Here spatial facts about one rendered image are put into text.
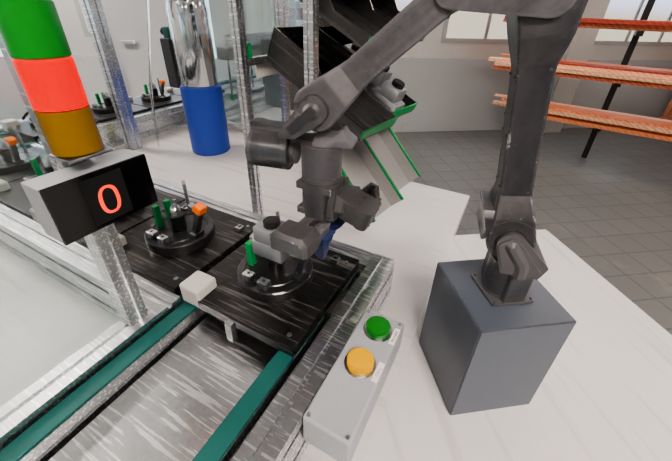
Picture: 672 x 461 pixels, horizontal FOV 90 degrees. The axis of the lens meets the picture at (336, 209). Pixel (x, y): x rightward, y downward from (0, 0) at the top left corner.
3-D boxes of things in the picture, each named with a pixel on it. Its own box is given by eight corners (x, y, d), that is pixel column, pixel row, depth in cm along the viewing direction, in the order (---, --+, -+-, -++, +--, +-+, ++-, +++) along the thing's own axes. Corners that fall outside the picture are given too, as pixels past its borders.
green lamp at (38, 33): (82, 55, 35) (64, 0, 32) (26, 61, 31) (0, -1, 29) (56, 51, 37) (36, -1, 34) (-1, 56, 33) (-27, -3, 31)
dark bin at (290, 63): (392, 126, 75) (409, 97, 69) (359, 141, 66) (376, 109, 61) (306, 56, 82) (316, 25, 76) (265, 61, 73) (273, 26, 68)
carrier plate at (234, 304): (359, 267, 70) (359, 259, 69) (293, 358, 51) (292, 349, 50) (266, 233, 79) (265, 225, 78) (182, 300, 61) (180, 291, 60)
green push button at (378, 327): (393, 329, 56) (394, 320, 55) (384, 347, 53) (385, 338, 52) (370, 319, 58) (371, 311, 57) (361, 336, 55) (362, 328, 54)
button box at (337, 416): (400, 346, 60) (405, 322, 56) (348, 468, 44) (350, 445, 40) (364, 330, 62) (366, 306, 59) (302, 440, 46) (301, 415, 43)
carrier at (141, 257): (261, 231, 80) (255, 184, 73) (176, 297, 61) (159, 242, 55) (188, 205, 89) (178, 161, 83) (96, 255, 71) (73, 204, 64)
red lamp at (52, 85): (99, 104, 38) (83, 56, 35) (49, 115, 34) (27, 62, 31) (73, 98, 40) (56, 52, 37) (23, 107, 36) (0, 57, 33)
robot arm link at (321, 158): (360, 122, 46) (296, 116, 48) (351, 135, 41) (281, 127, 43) (357, 169, 49) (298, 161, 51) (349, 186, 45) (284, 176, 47)
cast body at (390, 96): (399, 114, 81) (414, 88, 76) (390, 117, 78) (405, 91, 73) (374, 93, 83) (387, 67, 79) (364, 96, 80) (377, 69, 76)
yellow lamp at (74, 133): (113, 147, 40) (99, 105, 38) (68, 161, 36) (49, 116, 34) (88, 139, 42) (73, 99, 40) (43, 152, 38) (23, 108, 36)
